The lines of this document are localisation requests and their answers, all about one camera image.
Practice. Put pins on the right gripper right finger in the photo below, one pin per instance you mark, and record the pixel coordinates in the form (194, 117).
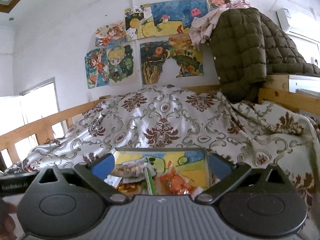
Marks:
(229, 174)

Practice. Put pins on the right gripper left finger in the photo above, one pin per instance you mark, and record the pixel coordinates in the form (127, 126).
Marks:
(93, 175)

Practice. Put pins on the mixed nut bar pack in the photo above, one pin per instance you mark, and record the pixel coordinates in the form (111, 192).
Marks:
(129, 171)

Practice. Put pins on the golden brown snack packet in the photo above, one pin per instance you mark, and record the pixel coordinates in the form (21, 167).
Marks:
(130, 189)

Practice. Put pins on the orange spicy snack bag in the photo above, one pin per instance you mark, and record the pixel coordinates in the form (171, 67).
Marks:
(175, 184)

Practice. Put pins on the white dried tofu packet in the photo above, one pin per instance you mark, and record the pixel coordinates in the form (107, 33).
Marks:
(149, 181)

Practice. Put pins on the operator left hand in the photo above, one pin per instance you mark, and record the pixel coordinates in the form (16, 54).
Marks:
(8, 225)

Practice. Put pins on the floral satin bedspread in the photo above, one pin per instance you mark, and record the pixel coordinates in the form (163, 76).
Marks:
(171, 117)

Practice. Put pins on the grey tray with painting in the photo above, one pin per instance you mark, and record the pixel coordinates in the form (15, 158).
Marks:
(192, 164)

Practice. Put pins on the window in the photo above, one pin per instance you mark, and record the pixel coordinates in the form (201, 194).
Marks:
(30, 105)

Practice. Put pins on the anime girl poster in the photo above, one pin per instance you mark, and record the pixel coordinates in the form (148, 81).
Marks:
(96, 68)

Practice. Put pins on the blond boy poster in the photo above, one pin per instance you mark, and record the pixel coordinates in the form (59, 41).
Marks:
(120, 64)

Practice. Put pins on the landscape painting poster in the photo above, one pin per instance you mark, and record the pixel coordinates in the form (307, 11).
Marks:
(188, 58)

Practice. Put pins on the olive quilted jacket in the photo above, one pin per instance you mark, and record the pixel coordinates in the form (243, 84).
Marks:
(247, 46)

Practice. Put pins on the sunflower painting poster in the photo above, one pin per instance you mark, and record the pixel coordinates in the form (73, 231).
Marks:
(152, 57)

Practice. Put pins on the orange haired girl poster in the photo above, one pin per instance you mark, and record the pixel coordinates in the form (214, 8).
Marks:
(111, 35)

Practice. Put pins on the pink crumpled cloth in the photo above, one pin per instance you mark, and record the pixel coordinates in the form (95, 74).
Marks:
(201, 28)

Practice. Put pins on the black yellow cartoon painting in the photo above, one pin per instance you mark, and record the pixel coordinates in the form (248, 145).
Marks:
(139, 22)

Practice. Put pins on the white air conditioner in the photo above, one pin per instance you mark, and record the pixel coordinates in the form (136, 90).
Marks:
(298, 24)

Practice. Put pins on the blue sea creature painting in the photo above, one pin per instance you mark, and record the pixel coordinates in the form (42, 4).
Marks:
(175, 17)

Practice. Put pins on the red haired girl picture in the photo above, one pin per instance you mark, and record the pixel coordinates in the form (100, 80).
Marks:
(217, 0)

